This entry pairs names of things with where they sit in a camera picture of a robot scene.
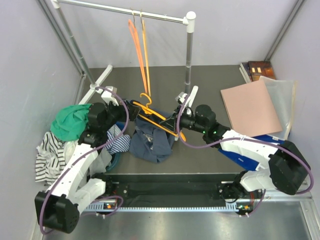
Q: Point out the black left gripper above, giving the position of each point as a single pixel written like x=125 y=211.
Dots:
x=133 y=111

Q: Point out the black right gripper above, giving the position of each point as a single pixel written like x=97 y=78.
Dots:
x=171 y=122

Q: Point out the yellow orange plastic hanger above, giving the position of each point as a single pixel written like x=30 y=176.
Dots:
x=148 y=112

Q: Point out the navy blue tank top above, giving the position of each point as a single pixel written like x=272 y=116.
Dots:
x=150 y=142

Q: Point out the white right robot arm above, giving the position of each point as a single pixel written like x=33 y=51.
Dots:
x=274 y=166

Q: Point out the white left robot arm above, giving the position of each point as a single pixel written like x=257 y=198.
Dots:
x=59 y=208

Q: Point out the orange velvet hanger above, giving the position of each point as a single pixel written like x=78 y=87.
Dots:
x=136 y=41

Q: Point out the tan yellow velvet hanger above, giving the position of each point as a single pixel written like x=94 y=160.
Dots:
x=145 y=47

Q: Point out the blue white striped shirt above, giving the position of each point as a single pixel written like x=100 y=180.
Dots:
x=117 y=142

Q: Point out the blue laundry basin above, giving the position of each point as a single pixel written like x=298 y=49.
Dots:
x=114 y=161

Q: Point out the grey white garment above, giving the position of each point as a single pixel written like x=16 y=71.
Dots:
x=99 y=164

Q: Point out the green garment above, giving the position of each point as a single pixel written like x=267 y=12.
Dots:
x=70 y=122

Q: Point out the pink folder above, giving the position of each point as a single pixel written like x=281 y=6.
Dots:
x=250 y=109

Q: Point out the blue clipboard folder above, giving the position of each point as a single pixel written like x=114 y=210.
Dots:
x=237 y=157

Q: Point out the brown book stack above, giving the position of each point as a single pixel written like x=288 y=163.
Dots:
x=252 y=70

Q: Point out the black white striped shirt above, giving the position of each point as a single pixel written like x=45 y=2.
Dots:
x=50 y=159

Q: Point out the translucent plastic folder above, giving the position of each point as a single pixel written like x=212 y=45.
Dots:
x=283 y=96

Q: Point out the silver white clothes rack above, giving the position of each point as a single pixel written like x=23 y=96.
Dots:
x=188 y=21

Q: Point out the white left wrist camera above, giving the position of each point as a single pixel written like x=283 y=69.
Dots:
x=109 y=97

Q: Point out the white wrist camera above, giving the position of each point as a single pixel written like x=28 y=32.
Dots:
x=109 y=97
x=183 y=98

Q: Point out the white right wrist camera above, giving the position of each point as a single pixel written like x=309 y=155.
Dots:
x=183 y=98

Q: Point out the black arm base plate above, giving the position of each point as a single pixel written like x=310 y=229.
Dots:
x=175 y=190

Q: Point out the grey slotted cable duct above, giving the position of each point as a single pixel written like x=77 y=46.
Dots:
x=100 y=207

